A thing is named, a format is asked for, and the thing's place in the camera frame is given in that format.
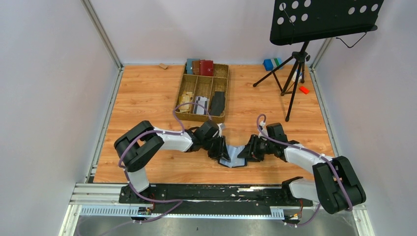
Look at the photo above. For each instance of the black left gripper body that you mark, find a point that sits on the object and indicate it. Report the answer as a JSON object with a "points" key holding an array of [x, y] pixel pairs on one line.
{"points": [[217, 147]]}

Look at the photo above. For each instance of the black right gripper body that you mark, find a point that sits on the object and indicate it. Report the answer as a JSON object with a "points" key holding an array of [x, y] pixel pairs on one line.
{"points": [[253, 148]]}

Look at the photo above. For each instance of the black card holder with sleeves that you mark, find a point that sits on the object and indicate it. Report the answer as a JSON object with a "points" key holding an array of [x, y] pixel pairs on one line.
{"points": [[234, 162]]}

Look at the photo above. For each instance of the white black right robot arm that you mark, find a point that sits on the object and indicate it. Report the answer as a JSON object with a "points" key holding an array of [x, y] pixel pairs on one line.
{"points": [[335, 185]]}

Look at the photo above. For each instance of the silver black cards stack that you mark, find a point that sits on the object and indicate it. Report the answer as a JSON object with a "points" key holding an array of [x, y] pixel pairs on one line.
{"points": [[201, 105]]}

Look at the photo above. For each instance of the gold cards stack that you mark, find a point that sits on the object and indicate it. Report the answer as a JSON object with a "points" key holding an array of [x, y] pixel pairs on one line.
{"points": [[186, 97]]}

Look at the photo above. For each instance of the red card wallet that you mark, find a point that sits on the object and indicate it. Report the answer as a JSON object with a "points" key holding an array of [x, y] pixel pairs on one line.
{"points": [[206, 67]]}

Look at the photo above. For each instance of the blue card wallet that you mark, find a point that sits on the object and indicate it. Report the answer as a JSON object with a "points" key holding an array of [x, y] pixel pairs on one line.
{"points": [[189, 66]]}

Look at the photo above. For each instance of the brown card wallet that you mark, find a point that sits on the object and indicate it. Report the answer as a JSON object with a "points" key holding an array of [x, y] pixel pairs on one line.
{"points": [[196, 67]]}

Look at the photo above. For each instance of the woven wicker tray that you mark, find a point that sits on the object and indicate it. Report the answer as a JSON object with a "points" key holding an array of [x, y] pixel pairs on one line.
{"points": [[206, 86]]}

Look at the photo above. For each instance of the red block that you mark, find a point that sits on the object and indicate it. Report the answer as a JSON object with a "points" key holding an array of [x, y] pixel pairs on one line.
{"points": [[304, 90]]}

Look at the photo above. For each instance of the blue block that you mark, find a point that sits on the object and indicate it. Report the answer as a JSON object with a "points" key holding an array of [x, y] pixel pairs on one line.
{"points": [[269, 64]]}

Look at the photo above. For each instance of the green block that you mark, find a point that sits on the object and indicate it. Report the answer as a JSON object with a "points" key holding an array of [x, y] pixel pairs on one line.
{"points": [[277, 62]]}

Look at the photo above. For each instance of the small wooden block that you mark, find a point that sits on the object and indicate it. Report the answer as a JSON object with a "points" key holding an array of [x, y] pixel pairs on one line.
{"points": [[163, 66]]}

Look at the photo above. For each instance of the black music stand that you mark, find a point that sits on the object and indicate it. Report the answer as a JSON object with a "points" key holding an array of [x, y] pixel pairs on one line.
{"points": [[302, 21]]}

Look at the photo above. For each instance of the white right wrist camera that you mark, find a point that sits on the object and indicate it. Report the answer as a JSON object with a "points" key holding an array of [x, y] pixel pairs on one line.
{"points": [[262, 129]]}

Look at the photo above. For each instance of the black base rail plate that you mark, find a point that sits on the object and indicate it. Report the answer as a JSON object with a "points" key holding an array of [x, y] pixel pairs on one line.
{"points": [[270, 194]]}

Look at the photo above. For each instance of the white slotted cable duct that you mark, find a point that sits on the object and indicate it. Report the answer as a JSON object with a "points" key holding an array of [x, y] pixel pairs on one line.
{"points": [[221, 210]]}

